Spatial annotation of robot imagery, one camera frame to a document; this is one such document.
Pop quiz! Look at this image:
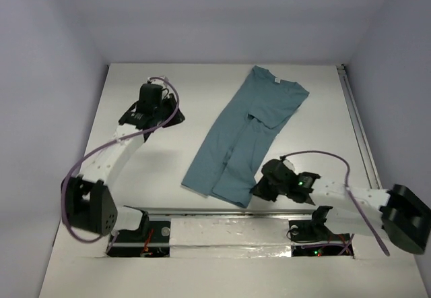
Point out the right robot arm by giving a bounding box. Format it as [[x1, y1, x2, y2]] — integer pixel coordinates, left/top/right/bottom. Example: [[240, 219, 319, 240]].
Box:
[[251, 158, 430, 255]]

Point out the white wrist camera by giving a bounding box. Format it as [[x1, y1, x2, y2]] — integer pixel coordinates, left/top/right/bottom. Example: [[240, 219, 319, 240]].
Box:
[[147, 76, 169, 84], [279, 156, 295, 171]]

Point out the aluminium right side rail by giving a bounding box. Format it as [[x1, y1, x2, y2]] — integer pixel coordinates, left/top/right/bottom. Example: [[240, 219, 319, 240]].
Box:
[[336, 64, 382, 189]]

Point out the aluminium rail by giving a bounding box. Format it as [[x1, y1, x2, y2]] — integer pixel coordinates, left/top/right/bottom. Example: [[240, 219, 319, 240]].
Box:
[[336, 64, 382, 189], [130, 206, 315, 218]]

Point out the aluminium front rail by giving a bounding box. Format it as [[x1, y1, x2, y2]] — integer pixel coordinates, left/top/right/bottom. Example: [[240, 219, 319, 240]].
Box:
[[130, 206, 315, 218]]

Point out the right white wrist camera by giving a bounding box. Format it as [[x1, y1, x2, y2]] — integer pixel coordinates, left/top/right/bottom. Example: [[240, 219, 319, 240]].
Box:
[[279, 156, 295, 171]]

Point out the teal t-shirt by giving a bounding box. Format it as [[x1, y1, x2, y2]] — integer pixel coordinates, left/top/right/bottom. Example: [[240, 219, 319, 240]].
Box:
[[181, 66, 309, 208]]

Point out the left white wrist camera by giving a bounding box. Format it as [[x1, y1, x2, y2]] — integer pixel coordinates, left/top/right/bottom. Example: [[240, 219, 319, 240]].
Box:
[[147, 76, 169, 84]]

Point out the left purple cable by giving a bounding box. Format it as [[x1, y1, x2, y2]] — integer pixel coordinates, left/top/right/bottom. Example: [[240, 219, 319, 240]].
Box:
[[61, 75, 180, 243]]

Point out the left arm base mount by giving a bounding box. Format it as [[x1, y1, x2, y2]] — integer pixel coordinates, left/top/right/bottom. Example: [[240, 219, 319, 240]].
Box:
[[106, 220, 171, 258]]

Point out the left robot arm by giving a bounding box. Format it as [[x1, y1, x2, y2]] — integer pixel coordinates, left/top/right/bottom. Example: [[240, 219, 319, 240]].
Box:
[[61, 76, 185, 243]]

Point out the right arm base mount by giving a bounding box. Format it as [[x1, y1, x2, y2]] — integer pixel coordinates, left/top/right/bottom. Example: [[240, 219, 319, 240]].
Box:
[[286, 206, 354, 258]]

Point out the white foil-taped centre block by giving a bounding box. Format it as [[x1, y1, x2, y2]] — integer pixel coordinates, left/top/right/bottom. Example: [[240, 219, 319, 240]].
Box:
[[169, 218, 292, 259]]

